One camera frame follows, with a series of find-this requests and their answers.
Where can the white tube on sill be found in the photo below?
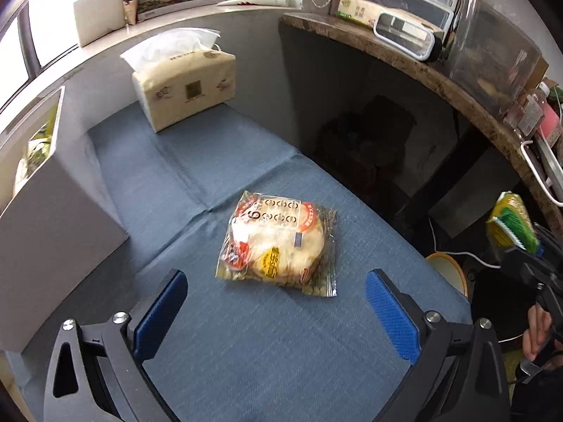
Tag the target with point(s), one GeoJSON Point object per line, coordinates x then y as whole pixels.
{"type": "Point", "coordinates": [267, 3]}

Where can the clear plastic drawer organizer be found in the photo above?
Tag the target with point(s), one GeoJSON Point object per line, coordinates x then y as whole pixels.
{"type": "Point", "coordinates": [491, 49]}

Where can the beige tissue pack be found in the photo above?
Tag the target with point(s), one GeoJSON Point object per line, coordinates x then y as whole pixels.
{"type": "Point", "coordinates": [179, 73]}

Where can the black window frame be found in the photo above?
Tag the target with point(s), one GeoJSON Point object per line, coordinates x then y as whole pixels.
{"type": "Point", "coordinates": [18, 12]}

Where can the tissue box on cabinet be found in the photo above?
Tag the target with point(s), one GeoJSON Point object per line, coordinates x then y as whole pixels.
{"type": "Point", "coordinates": [367, 13]}

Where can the yellow cartoon snack bag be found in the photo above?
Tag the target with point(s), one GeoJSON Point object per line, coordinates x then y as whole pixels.
{"type": "Point", "coordinates": [509, 226]}

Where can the person's right hand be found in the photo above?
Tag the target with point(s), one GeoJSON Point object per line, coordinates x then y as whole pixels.
{"type": "Point", "coordinates": [538, 332]}

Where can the white foam box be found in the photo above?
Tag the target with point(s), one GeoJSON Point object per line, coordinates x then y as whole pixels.
{"type": "Point", "coordinates": [96, 18]}

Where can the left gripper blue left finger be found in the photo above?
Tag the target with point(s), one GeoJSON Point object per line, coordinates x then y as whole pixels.
{"type": "Point", "coordinates": [152, 317]}

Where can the white cardboard storage box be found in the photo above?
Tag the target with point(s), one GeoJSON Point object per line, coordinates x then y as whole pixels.
{"type": "Point", "coordinates": [59, 227]}

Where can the yellow rimmed bowl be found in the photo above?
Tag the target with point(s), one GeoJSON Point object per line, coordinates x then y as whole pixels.
{"type": "Point", "coordinates": [450, 270]}

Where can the olive green snack packet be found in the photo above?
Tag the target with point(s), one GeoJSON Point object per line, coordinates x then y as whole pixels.
{"type": "Point", "coordinates": [35, 151]}

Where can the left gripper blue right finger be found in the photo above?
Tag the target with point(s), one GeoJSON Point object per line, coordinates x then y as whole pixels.
{"type": "Point", "coordinates": [390, 306]}

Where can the pink bottle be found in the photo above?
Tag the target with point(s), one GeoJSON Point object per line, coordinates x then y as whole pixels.
{"type": "Point", "coordinates": [551, 125]}

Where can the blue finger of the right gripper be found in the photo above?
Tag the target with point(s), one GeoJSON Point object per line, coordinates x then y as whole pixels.
{"type": "Point", "coordinates": [534, 274]}
{"type": "Point", "coordinates": [548, 242]}

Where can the round bread in packet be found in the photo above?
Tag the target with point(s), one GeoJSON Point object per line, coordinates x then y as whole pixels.
{"type": "Point", "coordinates": [281, 241]}

